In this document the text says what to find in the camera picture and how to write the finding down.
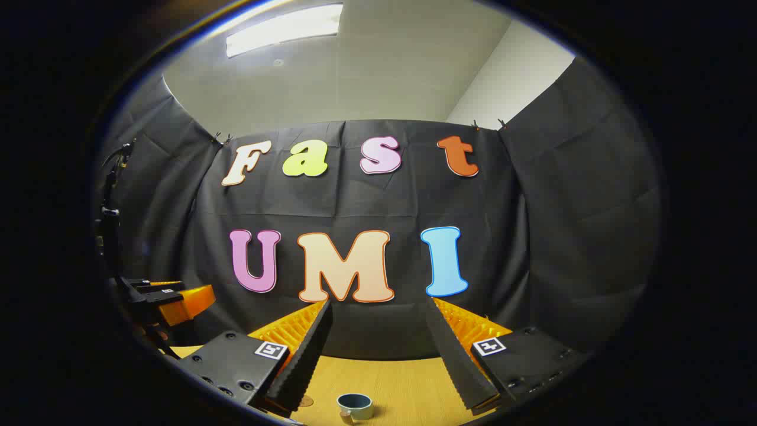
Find wooden desktop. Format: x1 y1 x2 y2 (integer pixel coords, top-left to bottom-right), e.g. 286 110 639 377
169 346 497 426

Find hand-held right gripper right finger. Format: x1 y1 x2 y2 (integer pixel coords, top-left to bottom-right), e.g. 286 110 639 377
426 298 586 415

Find light blue cup wooden handle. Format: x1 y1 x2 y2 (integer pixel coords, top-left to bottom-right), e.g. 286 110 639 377
337 393 374 423

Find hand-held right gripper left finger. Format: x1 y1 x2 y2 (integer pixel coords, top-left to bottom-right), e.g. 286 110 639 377
174 299 333 415

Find ceiling light panel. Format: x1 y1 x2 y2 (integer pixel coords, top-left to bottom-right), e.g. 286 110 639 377
226 3 344 58

